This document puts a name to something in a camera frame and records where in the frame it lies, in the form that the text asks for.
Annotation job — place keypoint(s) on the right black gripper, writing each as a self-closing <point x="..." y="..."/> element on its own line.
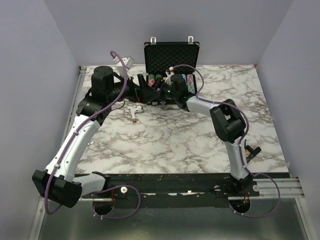
<point x="161" y="92"/>

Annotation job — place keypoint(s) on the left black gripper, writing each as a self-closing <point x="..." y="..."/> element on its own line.
<point x="148" y="93"/>

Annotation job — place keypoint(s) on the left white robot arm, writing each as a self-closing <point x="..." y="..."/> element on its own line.
<point x="56" y="182"/>

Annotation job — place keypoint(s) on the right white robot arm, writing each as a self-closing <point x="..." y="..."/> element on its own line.
<point x="229" y="124"/>

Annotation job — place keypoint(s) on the white plastic faucet part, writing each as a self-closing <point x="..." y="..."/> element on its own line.
<point x="135" y="110"/>

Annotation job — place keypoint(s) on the black poker chip case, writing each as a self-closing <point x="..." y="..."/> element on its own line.
<point x="181" y="55"/>

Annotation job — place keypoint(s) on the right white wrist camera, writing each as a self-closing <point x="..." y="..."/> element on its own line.
<point x="169" y="73"/>

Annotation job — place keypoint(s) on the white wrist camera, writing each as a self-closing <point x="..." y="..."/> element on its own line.
<point x="169" y="73"/>
<point x="127" y="60"/>

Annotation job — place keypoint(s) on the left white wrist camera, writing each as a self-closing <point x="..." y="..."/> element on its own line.
<point x="127" y="60"/>

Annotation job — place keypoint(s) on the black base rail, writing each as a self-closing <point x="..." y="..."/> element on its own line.
<point x="181" y="190"/>

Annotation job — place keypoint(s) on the aluminium extrusion frame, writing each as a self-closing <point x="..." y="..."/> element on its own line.
<point x="277" y="188"/>

